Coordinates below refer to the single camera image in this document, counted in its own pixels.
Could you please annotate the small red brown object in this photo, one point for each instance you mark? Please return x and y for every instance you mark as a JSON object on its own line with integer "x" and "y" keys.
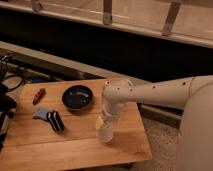
{"x": 38, "y": 96}

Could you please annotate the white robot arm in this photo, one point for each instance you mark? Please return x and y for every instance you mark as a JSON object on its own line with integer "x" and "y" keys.
{"x": 192, "y": 95}

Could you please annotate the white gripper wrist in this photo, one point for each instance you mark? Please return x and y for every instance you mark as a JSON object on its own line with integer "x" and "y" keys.
{"x": 110, "y": 112}

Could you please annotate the wooden cutting board table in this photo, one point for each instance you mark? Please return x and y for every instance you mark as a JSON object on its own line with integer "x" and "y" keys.
{"x": 31, "y": 145}

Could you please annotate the black equipment at left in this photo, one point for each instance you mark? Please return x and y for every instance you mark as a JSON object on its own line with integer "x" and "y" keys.
{"x": 7, "y": 104}

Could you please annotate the white ceramic cup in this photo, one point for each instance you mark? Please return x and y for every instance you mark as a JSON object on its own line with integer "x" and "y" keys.
{"x": 105, "y": 134}

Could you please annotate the dark blue bowl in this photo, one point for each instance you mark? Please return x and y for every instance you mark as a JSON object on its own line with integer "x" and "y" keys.
{"x": 77, "y": 97}

